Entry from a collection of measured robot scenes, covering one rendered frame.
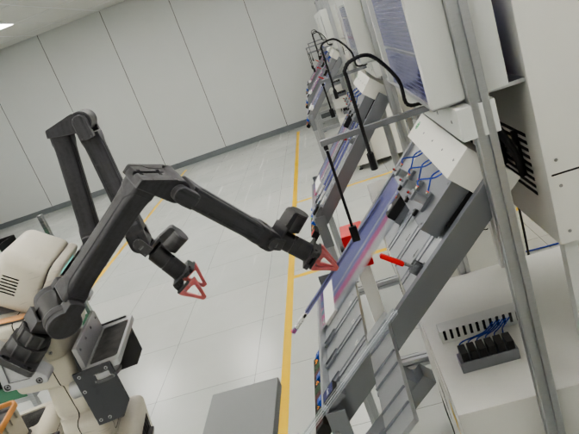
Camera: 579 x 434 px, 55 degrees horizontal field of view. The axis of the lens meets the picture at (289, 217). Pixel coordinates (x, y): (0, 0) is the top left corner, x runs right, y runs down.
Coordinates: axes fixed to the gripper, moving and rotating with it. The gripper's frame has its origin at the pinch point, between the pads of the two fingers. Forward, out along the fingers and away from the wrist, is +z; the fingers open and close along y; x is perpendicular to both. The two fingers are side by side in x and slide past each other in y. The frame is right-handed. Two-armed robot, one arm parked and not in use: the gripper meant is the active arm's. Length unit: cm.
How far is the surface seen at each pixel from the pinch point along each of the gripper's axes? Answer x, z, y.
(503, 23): -75, -4, -24
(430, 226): -30.1, 6.5, -27.4
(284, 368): 106, 35, 106
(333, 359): 20.8, 10.9, -12.4
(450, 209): -35.6, 8.2, -27.4
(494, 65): -66, -3, -32
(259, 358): 118, 25, 122
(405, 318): -8.5, 12.6, -31.7
